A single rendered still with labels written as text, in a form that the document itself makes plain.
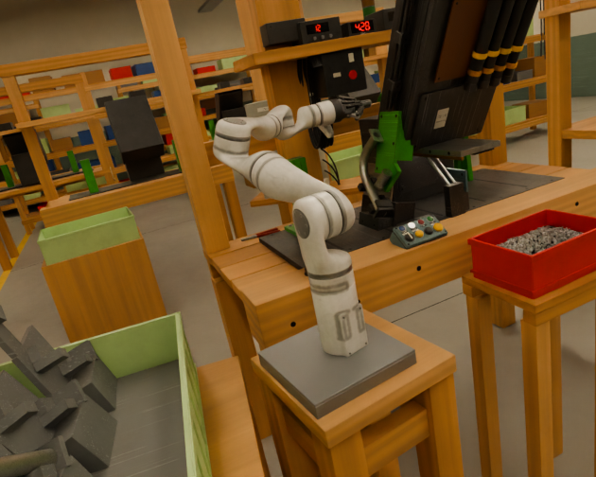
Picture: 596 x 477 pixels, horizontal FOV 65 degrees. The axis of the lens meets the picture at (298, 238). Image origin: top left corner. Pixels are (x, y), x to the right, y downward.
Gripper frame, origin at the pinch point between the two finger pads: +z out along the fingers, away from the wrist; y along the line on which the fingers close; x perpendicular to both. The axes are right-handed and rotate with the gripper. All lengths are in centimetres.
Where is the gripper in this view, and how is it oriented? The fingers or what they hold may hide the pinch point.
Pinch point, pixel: (365, 103)
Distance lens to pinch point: 166.8
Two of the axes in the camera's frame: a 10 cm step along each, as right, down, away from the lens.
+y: -4.5, -6.8, 5.8
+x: -0.7, 6.8, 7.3
